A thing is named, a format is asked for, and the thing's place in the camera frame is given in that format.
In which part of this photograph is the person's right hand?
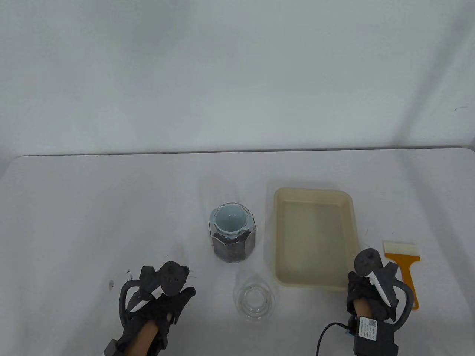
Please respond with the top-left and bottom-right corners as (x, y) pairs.
(346, 271), (399, 322)

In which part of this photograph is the person's left hand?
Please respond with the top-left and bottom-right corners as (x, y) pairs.
(121, 265), (196, 353)

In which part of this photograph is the orange brush with white bristles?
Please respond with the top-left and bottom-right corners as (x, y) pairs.
(382, 240), (421, 310)

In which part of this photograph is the beige baking tray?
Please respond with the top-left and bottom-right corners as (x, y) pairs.
(274, 187), (360, 291)

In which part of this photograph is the clear glass jar lid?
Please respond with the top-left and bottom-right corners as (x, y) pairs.
(233, 276), (276, 322)

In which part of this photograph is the group of dark coffee beans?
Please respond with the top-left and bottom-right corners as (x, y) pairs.
(213, 232), (256, 262)

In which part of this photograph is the clear glass jar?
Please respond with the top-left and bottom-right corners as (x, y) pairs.
(209, 203), (256, 264)

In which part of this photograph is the light blue funnel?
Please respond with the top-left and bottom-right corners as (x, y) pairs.
(212, 204), (248, 235)

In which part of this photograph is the person's right forearm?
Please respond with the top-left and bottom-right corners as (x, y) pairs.
(353, 300), (371, 319)

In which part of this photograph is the person's left forearm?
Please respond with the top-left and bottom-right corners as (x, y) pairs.
(119, 321), (160, 356)

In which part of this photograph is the black left hand controller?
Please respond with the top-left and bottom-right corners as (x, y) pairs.
(119, 261), (190, 319)

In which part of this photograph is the black hand controller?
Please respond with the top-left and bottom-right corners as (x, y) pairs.
(354, 249), (413, 327)
(119, 261), (190, 319)

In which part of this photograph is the black right hand controller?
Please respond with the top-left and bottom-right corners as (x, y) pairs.
(354, 249), (413, 327)

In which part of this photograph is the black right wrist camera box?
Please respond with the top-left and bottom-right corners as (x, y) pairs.
(353, 316), (399, 356)

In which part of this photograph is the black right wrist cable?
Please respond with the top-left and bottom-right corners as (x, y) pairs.
(316, 322), (357, 356)

